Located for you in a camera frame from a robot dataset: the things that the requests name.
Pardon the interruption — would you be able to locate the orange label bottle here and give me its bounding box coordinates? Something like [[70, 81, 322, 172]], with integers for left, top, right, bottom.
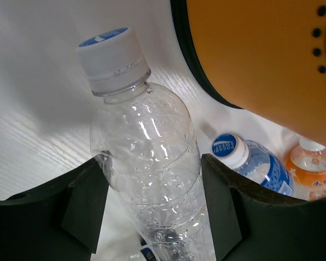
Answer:
[[285, 136, 326, 201]]

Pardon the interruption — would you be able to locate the orange cylindrical bin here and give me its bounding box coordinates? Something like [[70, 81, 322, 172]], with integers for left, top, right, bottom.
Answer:
[[171, 1, 326, 146]]

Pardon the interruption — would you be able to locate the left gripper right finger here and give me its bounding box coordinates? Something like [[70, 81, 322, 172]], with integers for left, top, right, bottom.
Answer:
[[201, 154, 326, 260]]

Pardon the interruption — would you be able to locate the blue label bottle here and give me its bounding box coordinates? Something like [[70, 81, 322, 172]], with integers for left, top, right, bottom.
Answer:
[[212, 133, 294, 196]]

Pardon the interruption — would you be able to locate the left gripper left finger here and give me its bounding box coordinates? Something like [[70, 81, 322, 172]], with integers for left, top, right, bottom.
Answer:
[[0, 158, 109, 260]]

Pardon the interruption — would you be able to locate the small bottle black cap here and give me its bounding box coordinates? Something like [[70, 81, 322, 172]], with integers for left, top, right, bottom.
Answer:
[[124, 240, 161, 261]]

